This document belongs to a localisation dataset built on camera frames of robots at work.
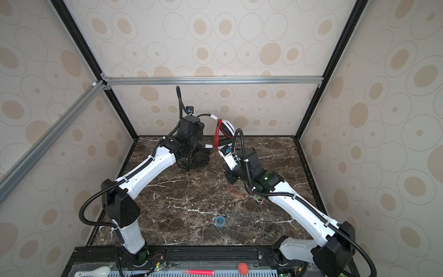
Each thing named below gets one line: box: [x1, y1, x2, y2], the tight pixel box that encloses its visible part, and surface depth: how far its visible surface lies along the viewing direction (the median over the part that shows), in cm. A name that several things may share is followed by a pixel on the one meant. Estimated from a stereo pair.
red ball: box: [238, 262, 249, 276], surface depth 70 cm
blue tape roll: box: [215, 215, 226, 227], surface depth 85 cm
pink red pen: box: [184, 269, 215, 276], surface depth 71 cm
